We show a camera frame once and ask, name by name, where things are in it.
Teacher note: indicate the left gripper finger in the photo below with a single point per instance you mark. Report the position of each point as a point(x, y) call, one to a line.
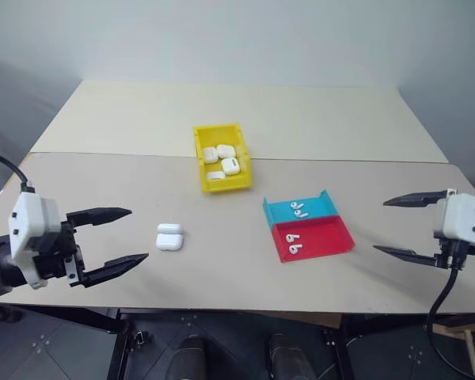
point(99, 216)
point(116, 268)

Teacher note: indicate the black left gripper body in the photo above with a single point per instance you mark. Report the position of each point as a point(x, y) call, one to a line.
point(55, 257)

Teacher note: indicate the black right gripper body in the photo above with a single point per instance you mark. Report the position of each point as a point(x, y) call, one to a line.
point(445, 257)

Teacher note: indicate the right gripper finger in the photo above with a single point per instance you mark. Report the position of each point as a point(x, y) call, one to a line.
point(415, 199)
point(407, 255)

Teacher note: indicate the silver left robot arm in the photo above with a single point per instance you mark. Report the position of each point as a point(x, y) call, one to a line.
point(4, 265)

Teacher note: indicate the yellow plastic bin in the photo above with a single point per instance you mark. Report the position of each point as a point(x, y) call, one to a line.
point(225, 186)

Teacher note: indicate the red plastic tray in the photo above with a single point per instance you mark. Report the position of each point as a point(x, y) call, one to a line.
point(324, 239)

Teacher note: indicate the blue plastic tray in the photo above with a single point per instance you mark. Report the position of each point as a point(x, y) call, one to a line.
point(320, 207)

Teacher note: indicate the white earbud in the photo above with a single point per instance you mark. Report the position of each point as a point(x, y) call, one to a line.
point(294, 205)
point(289, 238)
point(293, 249)
point(299, 214)

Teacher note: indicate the dark rounded shape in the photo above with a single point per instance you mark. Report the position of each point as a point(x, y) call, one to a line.
point(283, 356)
point(192, 356)

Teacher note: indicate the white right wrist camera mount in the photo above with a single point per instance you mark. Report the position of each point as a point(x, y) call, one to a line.
point(461, 217)

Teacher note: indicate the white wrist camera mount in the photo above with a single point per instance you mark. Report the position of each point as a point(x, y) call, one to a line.
point(31, 217)
point(461, 217)

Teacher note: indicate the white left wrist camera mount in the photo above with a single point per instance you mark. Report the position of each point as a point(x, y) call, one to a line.
point(31, 217)

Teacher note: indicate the black table frame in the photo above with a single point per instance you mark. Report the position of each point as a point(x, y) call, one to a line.
point(118, 348)

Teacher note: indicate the wooden frame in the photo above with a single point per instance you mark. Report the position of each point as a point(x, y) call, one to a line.
point(471, 340)

